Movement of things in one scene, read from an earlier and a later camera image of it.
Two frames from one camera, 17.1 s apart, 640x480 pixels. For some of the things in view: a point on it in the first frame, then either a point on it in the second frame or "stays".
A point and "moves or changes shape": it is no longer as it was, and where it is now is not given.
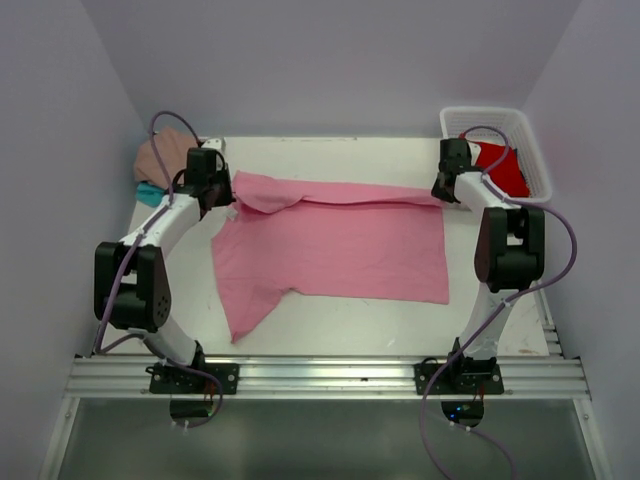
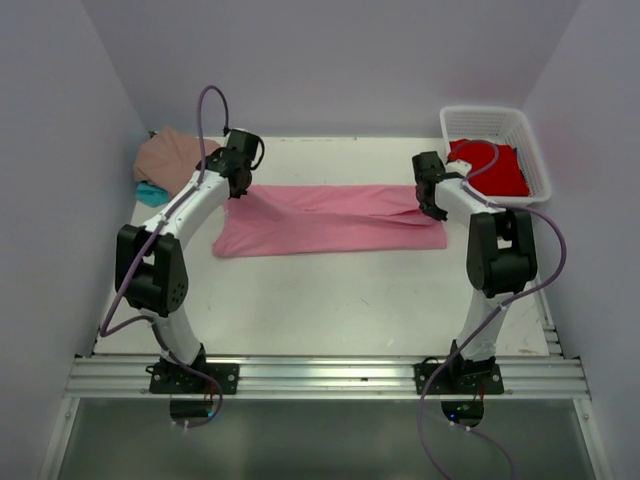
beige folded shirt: [173, 148] stays
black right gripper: [441, 193] to [438, 214]
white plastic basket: [504, 127] stays
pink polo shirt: [331, 239] moves or changes shape
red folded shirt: [506, 173] stays
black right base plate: [458, 378] stays
